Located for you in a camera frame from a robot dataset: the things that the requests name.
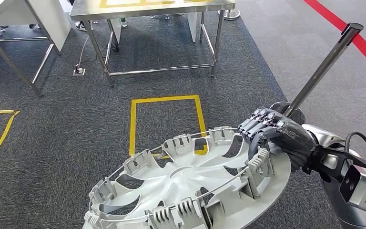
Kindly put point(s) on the yellow floor tape square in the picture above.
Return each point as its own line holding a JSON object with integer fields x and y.
{"x": 132, "y": 126}

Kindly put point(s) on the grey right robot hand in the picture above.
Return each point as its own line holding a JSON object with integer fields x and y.
{"x": 293, "y": 139}

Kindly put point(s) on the grey plastic hubcap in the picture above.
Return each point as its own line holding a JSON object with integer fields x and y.
{"x": 183, "y": 186}

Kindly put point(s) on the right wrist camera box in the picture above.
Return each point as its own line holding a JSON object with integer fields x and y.
{"x": 363, "y": 189}

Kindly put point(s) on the red barrier tape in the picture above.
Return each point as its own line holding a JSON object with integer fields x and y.
{"x": 337, "y": 23}

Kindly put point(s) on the floor power socket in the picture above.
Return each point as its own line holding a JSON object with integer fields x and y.
{"x": 79, "y": 72}

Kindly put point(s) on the person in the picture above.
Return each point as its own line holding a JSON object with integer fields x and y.
{"x": 81, "y": 27}

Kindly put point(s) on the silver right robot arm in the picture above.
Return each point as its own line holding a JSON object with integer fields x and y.
{"x": 353, "y": 218}

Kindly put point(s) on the stainless steel workbench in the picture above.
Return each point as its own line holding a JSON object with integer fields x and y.
{"x": 85, "y": 9}

